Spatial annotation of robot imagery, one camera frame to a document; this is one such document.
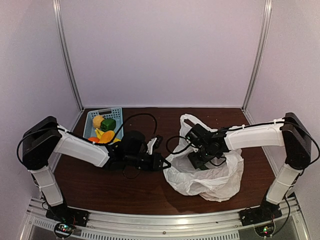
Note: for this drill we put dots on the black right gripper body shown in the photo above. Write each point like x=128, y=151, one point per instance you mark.
x=206, y=156

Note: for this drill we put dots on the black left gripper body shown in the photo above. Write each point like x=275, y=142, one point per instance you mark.
x=132, y=159

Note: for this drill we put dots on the yellow orange mango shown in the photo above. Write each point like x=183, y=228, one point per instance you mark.
x=106, y=137

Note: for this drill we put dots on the white plastic bag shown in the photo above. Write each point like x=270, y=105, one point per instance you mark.
x=213, y=184

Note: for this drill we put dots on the yellow banana bunch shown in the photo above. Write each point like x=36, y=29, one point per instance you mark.
x=100, y=132

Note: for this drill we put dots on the peach coloured fruit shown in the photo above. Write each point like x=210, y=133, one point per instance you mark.
x=96, y=121

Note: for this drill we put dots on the orange fruit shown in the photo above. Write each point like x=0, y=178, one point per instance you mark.
x=94, y=139

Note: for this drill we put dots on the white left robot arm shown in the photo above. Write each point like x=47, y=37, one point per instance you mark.
x=48, y=137

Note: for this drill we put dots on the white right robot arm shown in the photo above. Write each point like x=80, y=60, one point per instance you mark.
x=287, y=133

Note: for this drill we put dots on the green fruit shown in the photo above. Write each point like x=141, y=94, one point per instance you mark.
x=109, y=124

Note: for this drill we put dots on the light blue plastic basket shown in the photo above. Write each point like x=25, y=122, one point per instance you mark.
x=115, y=112

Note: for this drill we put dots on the right circuit board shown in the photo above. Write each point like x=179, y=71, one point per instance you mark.
x=265, y=230

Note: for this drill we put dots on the circuit board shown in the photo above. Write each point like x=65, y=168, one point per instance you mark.
x=265, y=230
x=63, y=231

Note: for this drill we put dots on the left circuit board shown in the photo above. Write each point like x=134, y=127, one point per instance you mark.
x=63, y=231

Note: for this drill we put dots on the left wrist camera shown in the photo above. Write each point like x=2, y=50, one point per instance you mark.
x=154, y=144

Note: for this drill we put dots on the aluminium front rail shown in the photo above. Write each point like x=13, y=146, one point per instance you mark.
x=224, y=225

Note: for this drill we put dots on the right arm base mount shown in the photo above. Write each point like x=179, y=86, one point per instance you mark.
x=255, y=215

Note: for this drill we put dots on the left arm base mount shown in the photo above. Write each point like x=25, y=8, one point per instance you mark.
x=67, y=215

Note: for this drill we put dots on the right aluminium corner post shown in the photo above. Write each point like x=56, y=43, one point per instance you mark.
x=264, y=31

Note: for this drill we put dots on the aluminium corner post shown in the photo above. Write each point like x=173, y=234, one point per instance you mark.
x=264, y=31
x=65, y=53

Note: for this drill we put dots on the left aluminium corner post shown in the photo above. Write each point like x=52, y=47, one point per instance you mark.
x=65, y=53

